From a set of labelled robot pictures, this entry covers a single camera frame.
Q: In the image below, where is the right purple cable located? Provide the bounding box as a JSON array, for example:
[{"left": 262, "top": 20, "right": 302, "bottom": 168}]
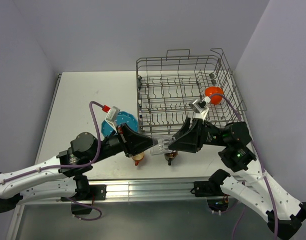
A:
[{"left": 207, "top": 92, "right": 281, "bottom": 240}]

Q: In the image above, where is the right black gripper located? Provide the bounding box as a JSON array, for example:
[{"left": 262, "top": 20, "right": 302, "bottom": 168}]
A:
[{"left": 163, "top": 116, "right": 229, "bottom": 151}]

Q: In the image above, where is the grey wire dish rack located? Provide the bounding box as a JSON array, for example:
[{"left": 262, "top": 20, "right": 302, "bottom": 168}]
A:
[{"left": 136, "top": 48, "right": 247, "bottom": 136}]

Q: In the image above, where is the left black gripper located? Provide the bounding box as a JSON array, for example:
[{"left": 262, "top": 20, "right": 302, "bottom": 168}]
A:
[{"left": 89, "top": 122, "right": 158, "bottom": 163}]

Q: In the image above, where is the aluminium mounting rail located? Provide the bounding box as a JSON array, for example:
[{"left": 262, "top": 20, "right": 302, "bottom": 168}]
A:
[{"left": 16, "top": 176, "right": 280, "bottom": 205}]

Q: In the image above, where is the purple cable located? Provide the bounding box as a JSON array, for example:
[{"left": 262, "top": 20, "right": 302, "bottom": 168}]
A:
[
  {"left": 207, "top": 92, "right": 281, "bottom": 240},
  {"left": 0, "top": 100, "right": 111, "bottom": 222}
]

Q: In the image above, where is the dark brown mug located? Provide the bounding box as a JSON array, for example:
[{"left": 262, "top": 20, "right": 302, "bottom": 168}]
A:
[{"left": 164, "top": 150, "right": 178, "bottom": 166}]

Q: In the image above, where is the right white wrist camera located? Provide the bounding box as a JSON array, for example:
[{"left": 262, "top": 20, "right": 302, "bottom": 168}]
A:
[{"left": 189, "top": 96, "right": 211, "bottom": 121}]

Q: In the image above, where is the blue polka dot plate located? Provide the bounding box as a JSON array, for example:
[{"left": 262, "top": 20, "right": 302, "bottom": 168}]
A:
[{"left": 101, "top": 111, "right": 138, "bottom": 137}]

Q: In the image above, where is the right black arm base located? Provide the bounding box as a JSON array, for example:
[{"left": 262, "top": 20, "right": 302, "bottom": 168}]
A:
[{"left": 190, "top": 180, "right": 218, "bottom": 198}]

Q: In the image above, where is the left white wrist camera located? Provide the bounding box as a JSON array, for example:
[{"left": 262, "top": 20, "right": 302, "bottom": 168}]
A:
[{"left": 102, "top": 105, "right": 120, "bottom": 130}]

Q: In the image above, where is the clear glass tumbler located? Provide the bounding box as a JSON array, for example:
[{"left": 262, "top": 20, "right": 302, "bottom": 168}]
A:
[{"left": 150, "top": 135, "right": 174, "bottom": 156}]

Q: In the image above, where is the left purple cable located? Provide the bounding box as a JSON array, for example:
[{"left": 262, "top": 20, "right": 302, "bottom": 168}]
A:
[{"left": 0, "top": 100, "right": 111, "bottom": 222}]

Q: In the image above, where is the orange bowl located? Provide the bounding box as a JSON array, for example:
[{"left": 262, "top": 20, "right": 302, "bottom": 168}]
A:
[{"left": 205, "top": 86, "right": 223, "bottom": 105}]

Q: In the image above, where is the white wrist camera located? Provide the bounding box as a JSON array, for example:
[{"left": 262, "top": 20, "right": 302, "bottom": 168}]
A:
[
  {"left": 189, "top": 96, "right": 211, "bottom": 121},
  {"left": 102, "top": 105, "right": 120, "bottom": 130}
]

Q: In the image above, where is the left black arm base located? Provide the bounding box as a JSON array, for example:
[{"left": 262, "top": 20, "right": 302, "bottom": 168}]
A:
[{"left": 69, "top": 184, "right": 106, "bottom": 202}]

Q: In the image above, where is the orange ceramic cup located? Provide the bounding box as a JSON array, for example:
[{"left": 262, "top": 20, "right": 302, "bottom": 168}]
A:
[{"left": 131, "top": 152, "right": 145, "bottom": 166}]

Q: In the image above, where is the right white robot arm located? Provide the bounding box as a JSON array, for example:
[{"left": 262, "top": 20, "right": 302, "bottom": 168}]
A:
[{"left": 169, "top": 118, "right": 306, "bottom": 240}]

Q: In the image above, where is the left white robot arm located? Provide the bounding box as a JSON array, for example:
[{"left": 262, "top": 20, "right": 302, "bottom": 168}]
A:
[{"left": 0, "top": 123, "right": 158, "bottom": 213}]

